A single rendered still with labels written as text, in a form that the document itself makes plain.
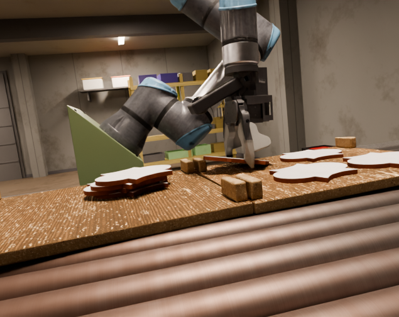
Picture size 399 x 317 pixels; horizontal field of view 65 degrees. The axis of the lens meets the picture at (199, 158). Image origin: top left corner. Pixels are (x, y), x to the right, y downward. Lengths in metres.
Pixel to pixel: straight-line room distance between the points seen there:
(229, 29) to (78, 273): 0.51
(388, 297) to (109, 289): 0.21
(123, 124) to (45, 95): 8.11
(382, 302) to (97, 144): 0.79
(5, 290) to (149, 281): 0.14
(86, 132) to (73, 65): 8.14
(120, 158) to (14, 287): 0.61
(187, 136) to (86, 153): 0.29
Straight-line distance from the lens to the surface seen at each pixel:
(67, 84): 8.99
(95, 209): 0.50
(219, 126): 6.93
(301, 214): 0.44
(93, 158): 0.93
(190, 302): 0.26
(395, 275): 0.32
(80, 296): 0.31
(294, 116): 5.02
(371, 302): 0.26
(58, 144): 8.99
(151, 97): 0.98
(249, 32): 0.67
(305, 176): 0.52
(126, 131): 0.96
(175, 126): 0.96
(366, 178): 0.53
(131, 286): 0.30
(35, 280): 0.36
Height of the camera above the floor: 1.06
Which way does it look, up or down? 8 degrees down
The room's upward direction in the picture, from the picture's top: 6 degrees counter-clockwise
